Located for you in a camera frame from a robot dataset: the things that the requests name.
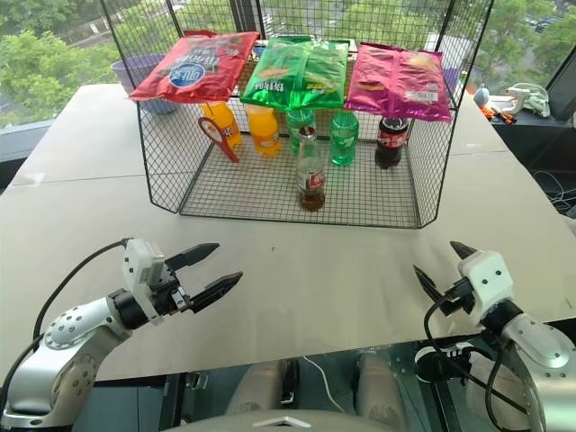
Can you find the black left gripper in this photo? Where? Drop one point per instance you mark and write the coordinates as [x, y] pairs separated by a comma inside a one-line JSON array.
[[173, 294]]

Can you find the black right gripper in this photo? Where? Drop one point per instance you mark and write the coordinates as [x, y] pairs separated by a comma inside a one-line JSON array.
[[459, 299]]

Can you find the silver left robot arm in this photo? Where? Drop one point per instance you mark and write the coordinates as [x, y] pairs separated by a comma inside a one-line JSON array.
[[67, 342]]

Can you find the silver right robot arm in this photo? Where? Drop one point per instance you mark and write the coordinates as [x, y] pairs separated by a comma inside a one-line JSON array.
[[535, 342]]

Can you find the cola plastic bottle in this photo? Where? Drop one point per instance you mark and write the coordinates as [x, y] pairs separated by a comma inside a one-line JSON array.
[[391, 144]]

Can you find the glass cola bottle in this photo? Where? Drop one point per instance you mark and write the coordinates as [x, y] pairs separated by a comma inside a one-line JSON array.
[[310, 175]]

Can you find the orange soda plastic bottle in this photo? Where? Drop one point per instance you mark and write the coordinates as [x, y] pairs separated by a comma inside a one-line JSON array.
[[264, 135], [225, 126]]

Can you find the green soda plastic bottle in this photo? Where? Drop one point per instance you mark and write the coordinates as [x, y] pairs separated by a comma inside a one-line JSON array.
[[300, 119], [344, 139]]

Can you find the black and white shoe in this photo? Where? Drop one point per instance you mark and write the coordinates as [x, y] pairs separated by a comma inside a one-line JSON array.
[[443, 357]]

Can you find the grey robot right leg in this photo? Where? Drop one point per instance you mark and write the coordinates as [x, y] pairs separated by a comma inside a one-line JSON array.
[[378, 387]]

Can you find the orange and black tools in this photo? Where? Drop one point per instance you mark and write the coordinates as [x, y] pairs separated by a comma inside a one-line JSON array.
[[499, 114]]

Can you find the grey robot torso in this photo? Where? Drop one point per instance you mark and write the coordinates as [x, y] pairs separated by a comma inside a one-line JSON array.
[[283, 423]]

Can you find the small blue plush toy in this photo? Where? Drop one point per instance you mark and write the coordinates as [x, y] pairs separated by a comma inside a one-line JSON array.
[[483, 95]]

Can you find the white plush toy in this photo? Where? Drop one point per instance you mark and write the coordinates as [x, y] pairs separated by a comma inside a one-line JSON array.
[[531, 99]]

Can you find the magenta chip bag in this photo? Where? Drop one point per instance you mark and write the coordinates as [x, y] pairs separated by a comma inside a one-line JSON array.
[[396, 83]]

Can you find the red chip bag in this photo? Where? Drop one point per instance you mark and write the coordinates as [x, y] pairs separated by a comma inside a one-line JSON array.
[[193, 67]]

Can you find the large purple plastic bowl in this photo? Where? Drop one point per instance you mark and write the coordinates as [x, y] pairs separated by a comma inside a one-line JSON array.
[[135, 74]]

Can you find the green chip bag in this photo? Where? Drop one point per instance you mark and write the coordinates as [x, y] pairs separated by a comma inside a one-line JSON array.
[[292, 72]]

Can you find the blue box behind rack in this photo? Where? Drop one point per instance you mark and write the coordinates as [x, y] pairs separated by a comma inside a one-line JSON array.
[[258, 51]]

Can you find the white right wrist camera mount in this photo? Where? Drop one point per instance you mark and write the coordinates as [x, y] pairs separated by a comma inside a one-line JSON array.
[[488, 281]]

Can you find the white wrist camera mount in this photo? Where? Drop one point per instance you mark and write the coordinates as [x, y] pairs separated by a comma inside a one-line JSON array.
[[488, 281], [137, 274]]

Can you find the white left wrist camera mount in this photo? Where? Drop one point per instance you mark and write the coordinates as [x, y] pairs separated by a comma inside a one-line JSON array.
[[137, 274]]

